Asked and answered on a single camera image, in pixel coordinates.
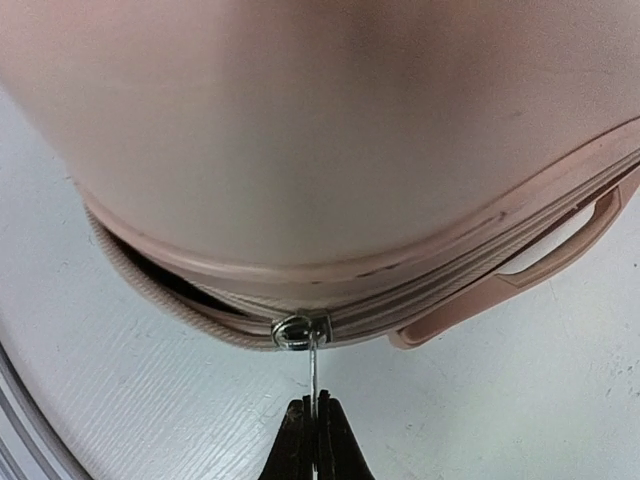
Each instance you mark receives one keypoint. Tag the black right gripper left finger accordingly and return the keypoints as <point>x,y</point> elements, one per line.
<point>292,455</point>

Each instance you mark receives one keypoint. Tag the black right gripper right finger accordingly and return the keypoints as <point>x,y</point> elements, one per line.
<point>337,453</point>

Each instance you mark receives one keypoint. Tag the pink hard-shell suitcase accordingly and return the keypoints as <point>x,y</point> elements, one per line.
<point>301,174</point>

